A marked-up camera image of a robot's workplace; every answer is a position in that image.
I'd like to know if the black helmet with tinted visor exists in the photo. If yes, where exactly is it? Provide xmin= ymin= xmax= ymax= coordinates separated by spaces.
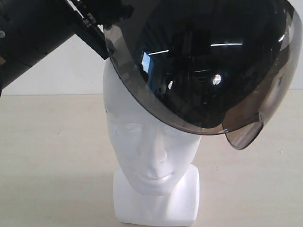
xmin=104 ymin=0 xmax=303 ymax=150

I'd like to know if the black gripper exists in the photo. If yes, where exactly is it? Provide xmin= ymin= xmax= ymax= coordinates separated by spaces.
xmin=59 ymin=0 xmax=134 ymax=60

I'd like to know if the white mannequin head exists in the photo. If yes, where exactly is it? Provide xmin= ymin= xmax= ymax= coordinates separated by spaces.
xmin=103 ymin=60 xmax=201 ymax=227

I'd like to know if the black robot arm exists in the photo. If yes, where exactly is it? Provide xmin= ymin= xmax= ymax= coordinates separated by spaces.
xmin=0 ymin=0 xmax=134 ymax=89

